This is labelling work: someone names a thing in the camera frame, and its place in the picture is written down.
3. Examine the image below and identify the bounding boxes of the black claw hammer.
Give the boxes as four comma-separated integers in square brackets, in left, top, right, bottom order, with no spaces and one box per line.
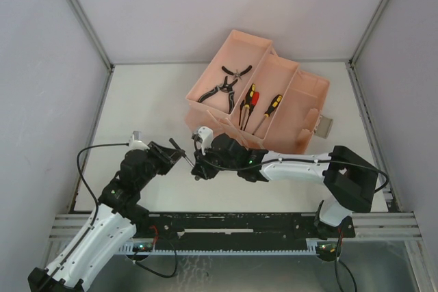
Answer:
[169,138,201,181]

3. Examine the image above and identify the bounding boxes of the black needle nose pliers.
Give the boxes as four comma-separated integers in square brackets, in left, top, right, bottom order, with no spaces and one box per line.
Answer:
[197,76,240,114]

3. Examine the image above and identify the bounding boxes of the yellow black screwdriver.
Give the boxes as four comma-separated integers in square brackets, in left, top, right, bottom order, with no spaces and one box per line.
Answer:
[239,83,256,126]
[253,94,283,135]

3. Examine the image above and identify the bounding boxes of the pink translucent tool box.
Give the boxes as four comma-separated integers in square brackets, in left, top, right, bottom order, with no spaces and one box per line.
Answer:
[183,70,331,155]

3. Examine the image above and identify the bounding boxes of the red black screwdriver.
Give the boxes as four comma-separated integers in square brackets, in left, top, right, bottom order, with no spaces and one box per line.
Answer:
[242,92,259,131]

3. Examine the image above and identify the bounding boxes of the black handled pliers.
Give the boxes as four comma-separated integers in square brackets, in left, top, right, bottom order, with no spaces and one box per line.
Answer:
[221,65,253,80]

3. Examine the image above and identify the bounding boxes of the beige tool box latch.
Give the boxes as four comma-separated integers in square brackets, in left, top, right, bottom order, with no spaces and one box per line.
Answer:
[314,115,333,139]

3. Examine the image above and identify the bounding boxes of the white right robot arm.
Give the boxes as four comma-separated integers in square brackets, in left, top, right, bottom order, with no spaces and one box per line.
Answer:
[191,127,388,239]

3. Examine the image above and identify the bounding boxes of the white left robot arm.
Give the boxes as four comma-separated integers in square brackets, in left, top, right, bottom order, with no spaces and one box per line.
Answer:
[28,142,185,291]

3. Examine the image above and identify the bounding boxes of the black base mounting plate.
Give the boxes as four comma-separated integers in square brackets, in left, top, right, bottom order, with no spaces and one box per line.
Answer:
[134,212,356,249]

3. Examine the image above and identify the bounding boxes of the pink middle cantilever tray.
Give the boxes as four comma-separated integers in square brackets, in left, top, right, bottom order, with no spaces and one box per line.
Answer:
[239,55,300,150]

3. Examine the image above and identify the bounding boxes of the pink cantilever tray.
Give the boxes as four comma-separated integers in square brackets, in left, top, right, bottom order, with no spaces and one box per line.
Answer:
[185,30,273,118]
[239,55,300,150]

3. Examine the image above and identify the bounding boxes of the pink upper cantilever tray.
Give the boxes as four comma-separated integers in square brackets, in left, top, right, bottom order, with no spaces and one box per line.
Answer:
[185,30,273,118]

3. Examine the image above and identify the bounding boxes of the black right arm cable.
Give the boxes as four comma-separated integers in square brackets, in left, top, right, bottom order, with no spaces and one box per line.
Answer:
[191,136,389,194]

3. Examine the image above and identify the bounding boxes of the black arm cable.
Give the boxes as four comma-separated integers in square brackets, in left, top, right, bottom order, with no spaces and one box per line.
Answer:
[39,141,133,289]
[191,136,389,194]

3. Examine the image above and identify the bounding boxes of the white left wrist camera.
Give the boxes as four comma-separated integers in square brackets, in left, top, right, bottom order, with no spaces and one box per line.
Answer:
[128,131,149,150]

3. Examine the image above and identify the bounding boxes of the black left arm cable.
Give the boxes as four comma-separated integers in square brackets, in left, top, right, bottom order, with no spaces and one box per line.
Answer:
[39,141,133,289]

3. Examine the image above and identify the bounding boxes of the aluminium frame rail front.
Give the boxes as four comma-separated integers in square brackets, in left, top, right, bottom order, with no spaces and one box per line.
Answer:
[49,213,422,241]

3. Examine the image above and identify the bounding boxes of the grey slotted cable duct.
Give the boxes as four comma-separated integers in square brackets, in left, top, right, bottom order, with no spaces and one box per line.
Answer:
[115,240,335,256]

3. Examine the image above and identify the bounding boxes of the right aluminium corner post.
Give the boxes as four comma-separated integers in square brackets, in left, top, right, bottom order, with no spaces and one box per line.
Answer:
[348,0,411,67]

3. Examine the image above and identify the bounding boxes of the aluminium corner post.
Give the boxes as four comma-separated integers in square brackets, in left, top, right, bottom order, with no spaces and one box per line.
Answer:
[47,0,114,70]
[348,0,411,67]

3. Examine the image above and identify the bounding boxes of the left aluminium corner post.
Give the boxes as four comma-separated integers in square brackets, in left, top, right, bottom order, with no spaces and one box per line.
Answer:
[47,0,114,70]

